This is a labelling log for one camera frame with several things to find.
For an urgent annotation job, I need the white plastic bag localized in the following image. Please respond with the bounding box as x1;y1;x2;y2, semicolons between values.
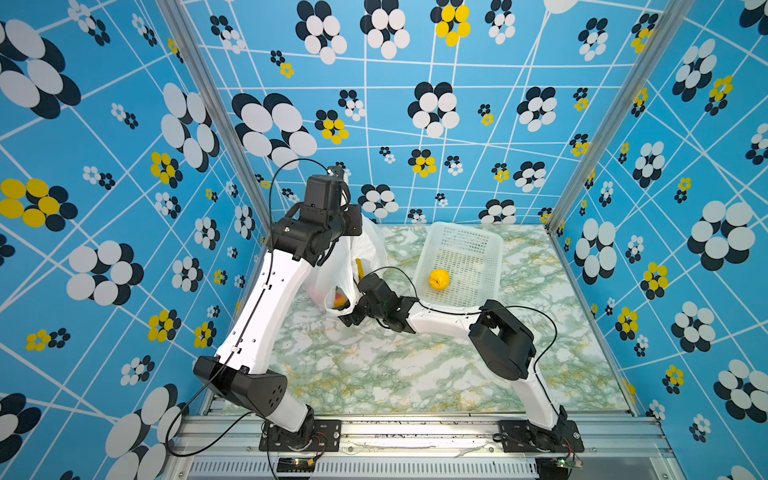
303;217;387;317

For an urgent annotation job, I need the yellow fruit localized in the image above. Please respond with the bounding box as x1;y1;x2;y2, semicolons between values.
428;269;451;291

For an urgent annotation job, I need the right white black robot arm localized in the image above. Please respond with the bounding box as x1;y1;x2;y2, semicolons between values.
335;273;567;433

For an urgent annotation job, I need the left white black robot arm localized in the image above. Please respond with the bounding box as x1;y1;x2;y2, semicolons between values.
194;167;363;443

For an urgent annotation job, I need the red orange fruit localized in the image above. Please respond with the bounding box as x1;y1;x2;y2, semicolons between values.
332;287;352;311

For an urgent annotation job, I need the white plastic basket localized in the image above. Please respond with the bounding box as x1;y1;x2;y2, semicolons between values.
413;222;504;309

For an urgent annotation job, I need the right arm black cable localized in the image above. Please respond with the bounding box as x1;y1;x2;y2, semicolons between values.
359;265;559;415

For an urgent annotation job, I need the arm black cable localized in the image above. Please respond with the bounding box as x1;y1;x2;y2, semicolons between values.
359;265;559;415
164;157;337;458

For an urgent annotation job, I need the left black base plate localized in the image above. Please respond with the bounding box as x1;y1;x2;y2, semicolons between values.
259;419;342;453

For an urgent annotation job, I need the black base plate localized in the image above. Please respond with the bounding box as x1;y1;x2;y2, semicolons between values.
492;420;585;455
259;419;342;453

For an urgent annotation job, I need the left aluminium corner post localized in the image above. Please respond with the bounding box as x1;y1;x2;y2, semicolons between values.
157;0;272;235

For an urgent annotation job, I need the aluminium corner post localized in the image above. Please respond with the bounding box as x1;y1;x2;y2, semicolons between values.
157;0;272;235
546;0;694;238

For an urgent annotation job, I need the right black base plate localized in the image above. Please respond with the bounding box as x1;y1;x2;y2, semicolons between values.
492;420;585;455

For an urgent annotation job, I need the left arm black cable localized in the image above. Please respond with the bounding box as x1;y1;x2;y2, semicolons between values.
164;157;337;458

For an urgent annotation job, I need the aluminium front rail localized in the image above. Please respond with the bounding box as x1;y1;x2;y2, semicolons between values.
161;413;684;479

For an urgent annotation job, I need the right aluminium corner post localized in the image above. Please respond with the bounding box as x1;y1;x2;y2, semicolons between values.
546;0;694;238

